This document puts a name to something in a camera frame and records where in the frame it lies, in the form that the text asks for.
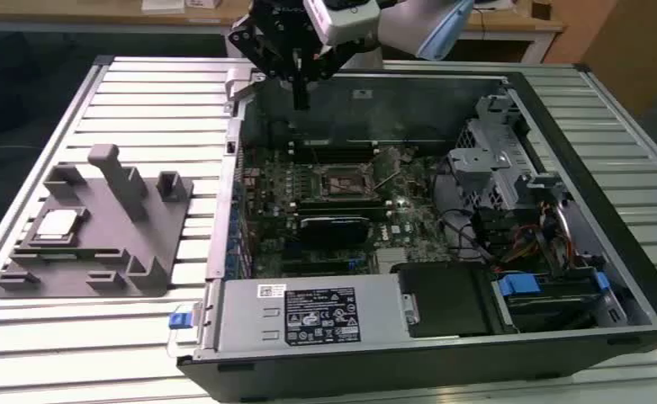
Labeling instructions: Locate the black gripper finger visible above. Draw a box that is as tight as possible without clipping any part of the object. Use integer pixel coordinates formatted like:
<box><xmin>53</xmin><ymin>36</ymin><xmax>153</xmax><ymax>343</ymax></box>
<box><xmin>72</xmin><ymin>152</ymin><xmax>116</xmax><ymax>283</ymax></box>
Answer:
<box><xmin>300</xmin><ymin>41</ymin><xmax>345</xmax><ymax>112</ymax></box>
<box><xmin>225</xmin><ymin>16</ymin><xmax>303</xmax><ymax>112</ymax></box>

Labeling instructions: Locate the metal socket cover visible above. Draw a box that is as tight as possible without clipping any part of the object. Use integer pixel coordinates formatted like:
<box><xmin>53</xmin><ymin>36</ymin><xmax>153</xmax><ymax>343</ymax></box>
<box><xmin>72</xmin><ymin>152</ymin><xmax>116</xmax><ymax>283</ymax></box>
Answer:
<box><xmin>364</xmin><ymin>146</ymin><xmax>405</xmax><ymax>189</ymax></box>

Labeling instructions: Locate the silver CPU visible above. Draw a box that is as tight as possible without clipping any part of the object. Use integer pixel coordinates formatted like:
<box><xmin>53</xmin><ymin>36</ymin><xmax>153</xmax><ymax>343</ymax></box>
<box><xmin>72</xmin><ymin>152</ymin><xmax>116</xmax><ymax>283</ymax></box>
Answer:
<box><xmin>32</xmin><ymin>208</ymin><xmax>82</xmax><ymax>241</ymax></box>

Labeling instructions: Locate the CPU socket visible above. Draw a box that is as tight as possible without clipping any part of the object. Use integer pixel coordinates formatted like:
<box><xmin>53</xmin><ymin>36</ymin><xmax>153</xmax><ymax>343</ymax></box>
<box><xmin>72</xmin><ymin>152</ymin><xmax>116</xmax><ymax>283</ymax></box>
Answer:
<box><xmin>316</xmin><ymin>162</ymin><xmax>375</xmax><ymax>199</ymax></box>

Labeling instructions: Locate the wooden desk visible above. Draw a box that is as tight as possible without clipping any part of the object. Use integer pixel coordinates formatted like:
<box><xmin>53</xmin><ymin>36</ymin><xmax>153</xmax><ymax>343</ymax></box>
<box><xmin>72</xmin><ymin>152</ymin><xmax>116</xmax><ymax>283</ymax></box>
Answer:
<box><xmin>0</xmin><ymin>0</ymin><xmax>567</xmax><ymax>64</ymax></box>

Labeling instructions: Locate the silver metal disk bay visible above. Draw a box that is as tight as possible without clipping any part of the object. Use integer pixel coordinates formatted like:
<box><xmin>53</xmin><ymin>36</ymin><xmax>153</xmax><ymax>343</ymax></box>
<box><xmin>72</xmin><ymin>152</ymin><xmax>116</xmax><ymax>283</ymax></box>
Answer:
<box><xmin>448</xmin><ymin>94</ymin><xmax>568</xmax><ymax>211</ymax></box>

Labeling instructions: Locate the black graphics card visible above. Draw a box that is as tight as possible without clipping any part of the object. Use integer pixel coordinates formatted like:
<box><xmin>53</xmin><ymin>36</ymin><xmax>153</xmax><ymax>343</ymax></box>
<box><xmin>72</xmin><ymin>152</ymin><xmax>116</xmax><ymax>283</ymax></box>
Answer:
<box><xmin>296</xmin><ymin>214</ymin><xmax>372</xmax><ymax>248</ymax></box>

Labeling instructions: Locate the green motherboard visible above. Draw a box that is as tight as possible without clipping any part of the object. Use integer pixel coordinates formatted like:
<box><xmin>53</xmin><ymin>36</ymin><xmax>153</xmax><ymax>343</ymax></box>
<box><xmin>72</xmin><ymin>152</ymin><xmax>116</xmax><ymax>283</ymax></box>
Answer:
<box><xmin>236</xmin><ymin>141</ymin><xmax>479</xmax><ymax>279</ymax></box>

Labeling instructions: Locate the small silver heatsink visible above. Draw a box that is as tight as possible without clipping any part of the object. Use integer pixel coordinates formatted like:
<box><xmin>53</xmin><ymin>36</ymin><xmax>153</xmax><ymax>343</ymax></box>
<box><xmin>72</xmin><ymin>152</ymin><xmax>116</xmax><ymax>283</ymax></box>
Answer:
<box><xmin>373</xmin><ymin>247</ymin><xmax>411</xmax><ymax>267</ymax></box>

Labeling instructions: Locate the black expansion slot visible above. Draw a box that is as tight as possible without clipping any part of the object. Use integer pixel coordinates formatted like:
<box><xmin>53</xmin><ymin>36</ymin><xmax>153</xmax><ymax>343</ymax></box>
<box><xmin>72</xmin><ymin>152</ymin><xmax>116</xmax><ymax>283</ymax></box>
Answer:
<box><xmin>280</xmin><ymin>259</ymin><xmax>347</xmax><ymax>275</ymax></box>

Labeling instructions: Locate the grey parts rack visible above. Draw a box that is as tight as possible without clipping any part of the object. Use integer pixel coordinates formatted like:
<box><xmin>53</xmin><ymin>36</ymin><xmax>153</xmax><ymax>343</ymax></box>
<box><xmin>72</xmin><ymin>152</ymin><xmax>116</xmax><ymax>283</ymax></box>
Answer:
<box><xmin>0</xmin><ymin>143</ymin><xmax>196</xmax><ymax>300</ymax></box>

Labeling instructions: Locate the wooden cabinet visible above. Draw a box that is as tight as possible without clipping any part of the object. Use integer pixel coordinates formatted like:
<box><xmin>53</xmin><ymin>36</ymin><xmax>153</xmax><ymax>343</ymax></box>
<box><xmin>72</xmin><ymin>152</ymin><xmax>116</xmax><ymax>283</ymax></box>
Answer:
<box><xmin>541</xmin><ymin>0</ymin><xmax>657</xmax><ymax>117</ymax></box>

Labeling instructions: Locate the black plastic shroud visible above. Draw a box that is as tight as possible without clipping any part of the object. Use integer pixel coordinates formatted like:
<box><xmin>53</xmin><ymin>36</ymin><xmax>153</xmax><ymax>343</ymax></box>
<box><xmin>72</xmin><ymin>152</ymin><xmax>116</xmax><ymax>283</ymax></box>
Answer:
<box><xmin>392</xmin><ymin>261</ymin><xmax>503</xmax><ymax>339</ymax></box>

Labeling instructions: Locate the silver power supply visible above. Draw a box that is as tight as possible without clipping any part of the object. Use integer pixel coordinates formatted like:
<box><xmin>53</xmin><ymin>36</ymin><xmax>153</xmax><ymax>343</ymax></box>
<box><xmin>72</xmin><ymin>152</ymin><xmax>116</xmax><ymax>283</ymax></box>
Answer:
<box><xmin>215</xmin><ymin>277</ymin><xmax>403</xmax><ymax>354</ymax></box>

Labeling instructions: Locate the hard disk in blue carrier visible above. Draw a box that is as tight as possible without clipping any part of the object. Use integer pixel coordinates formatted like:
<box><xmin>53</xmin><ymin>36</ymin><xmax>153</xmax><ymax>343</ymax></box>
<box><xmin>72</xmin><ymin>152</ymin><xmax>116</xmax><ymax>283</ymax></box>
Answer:
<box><xmin>489</xmin><ymin>272</ymin><xmax>609</xmax><ymax>333</ymax></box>

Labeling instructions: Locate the blue case latch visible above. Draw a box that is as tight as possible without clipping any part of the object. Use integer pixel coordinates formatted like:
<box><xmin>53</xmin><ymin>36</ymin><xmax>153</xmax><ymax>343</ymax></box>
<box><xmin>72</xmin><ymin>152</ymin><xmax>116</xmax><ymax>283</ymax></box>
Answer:
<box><xmin>168</xmin><ymin>306</ymin><xmax>196</xmax><ymax>330</ymax></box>

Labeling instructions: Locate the black PC case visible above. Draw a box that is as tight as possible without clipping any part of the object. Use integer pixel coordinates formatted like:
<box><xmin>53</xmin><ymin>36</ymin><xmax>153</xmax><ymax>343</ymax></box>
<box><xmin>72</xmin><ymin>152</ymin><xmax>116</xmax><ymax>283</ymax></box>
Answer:
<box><xmin>174</xmin><ymin>66</ymin><xmax>657</xmax><ymax>404</ymax></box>

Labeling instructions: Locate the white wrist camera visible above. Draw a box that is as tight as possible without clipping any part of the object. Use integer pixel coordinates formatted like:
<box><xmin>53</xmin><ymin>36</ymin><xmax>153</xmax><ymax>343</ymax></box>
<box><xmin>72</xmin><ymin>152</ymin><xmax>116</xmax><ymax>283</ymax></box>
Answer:
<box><xmin>303</xmin><ymin>0</ymin><xmax>383</xmax><ymax>48</ymax></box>

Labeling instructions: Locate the black wire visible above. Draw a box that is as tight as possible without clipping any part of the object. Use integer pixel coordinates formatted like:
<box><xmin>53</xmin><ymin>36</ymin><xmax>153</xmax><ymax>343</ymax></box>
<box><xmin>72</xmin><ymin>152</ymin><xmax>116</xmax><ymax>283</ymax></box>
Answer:
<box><xmin>435</xmin><ymin>208</ymin><xmax>489</xmax><ymax>264</ymax></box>

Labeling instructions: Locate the yellow wire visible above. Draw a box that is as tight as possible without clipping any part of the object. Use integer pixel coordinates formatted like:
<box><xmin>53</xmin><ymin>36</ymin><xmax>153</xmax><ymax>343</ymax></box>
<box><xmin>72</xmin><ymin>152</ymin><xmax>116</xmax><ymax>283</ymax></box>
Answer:
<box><xmin>496</xmin><ymin>247</ymin><xmax>532</xmax><ymax>270</ymax></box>

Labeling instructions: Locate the orange wire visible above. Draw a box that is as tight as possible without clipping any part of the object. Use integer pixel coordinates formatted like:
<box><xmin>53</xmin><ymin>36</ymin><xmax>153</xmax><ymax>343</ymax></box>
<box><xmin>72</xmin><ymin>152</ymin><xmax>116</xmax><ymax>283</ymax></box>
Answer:
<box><xmin>552</xmin><ymin>234</ymin><xmax>580</xmax><ymax>271</ymax></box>

